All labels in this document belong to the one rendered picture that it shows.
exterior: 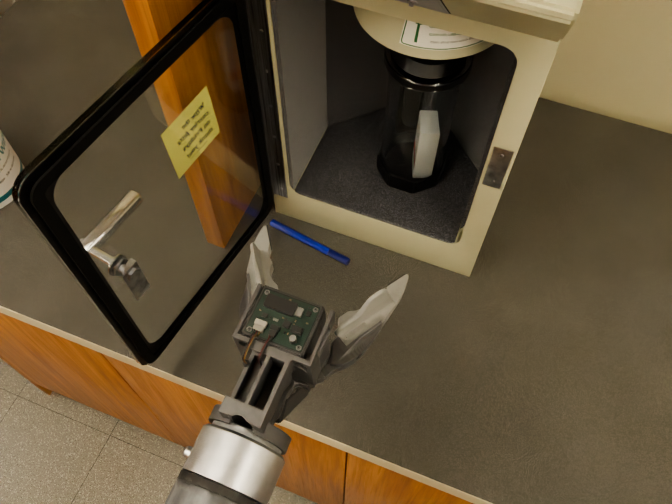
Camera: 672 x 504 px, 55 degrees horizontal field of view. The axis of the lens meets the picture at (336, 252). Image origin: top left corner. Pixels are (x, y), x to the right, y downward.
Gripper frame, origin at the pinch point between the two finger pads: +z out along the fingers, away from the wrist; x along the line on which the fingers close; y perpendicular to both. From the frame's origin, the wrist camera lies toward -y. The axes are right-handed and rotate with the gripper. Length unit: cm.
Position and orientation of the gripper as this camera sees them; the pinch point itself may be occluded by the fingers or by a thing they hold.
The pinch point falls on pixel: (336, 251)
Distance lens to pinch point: 64.0
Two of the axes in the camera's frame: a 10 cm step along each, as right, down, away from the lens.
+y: -0.2, -4.7, -8.8
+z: 3.7, -8.2, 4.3
